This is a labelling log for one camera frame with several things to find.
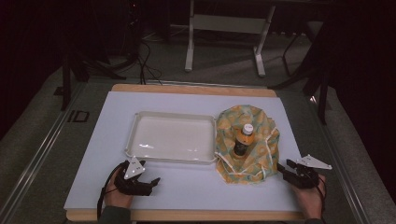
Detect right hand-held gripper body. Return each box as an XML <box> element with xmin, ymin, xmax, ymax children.
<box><xmin>282</xmin><ymin>154</ymin><xmax>332</xmax><ymax>189</ymax></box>

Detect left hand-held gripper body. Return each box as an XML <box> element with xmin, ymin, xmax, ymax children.
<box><xmin>114</xmin><ymin>156</ymin><xmax>154</xmax><ymax>197</ymax></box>

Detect person's right hand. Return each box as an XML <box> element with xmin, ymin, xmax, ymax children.
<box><xmin>291</xmin><ymin>175</ymin><xmax>327</xmax><ymax>220</ymax></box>

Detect person's left hand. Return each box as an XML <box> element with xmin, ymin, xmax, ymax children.
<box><xmin>104</xmin><ymin>168</ymin><xmax>135</xmax><ymax>209</ymax></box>

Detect yellow patterned cloth bag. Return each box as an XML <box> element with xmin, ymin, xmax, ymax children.
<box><xmin>214</xmin><ymin>104</ymin><xmax>281</xmax><ymax>186</ymax></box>

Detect white table mat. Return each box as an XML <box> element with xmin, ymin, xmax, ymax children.
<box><xmin>63</xmin><ymin>91</ymin><xmax>304</xmax><ymax>213</ymax></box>

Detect white plastic tray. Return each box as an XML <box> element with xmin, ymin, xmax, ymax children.
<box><xmin>124</xmin><ymin>110</ymin><xmax>218</xmax><ymax>165</ymax></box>

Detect orange drink bottle white cap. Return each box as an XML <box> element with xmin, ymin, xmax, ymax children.
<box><xmin>233</xmin><ymin>123</ymin><xmax>255</xmax><ymax>159</ymax></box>

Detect dark chair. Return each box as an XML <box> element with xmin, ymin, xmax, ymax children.
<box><xmin>268</xmin><ymin>18</ymin><xmax>335</xmax><ymax>126</ymax></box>

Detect black metal stand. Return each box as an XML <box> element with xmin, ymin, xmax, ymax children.
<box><xmin>53</xmin><ymin>52</ymin><xmax>128</xmax><ymax>112</ymax></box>

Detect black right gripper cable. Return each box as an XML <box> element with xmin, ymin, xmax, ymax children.
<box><xmin>317</xmin><ymin>176</ymin><xmax>329</xmax><ymax>220</ymax></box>

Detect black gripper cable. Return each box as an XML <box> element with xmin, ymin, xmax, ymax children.
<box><xmin>96</xmin><ymin>161</ymin><xmax>128</xmax><ymax>221</ymax></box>
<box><xmin>317</xmin><ymin>176</ymin><xmax>329</xmax><ymax>220</ymax></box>

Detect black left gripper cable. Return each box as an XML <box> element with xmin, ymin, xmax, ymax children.
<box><xmin>96</xmin><ymin>161</ymin><xmax>128</xmax><ymax>221</ymax></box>

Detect black floor cables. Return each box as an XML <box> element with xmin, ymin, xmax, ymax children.
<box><xmin>122</xmin><ymin>31</ymin><xmax>164</xmax><ymax>86</ymax></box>

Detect white metal table frame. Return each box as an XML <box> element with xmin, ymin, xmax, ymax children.
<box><xmin>184</xmin><ymin>0</ymin><xmax>277</xmax><ymax>78</ymax></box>

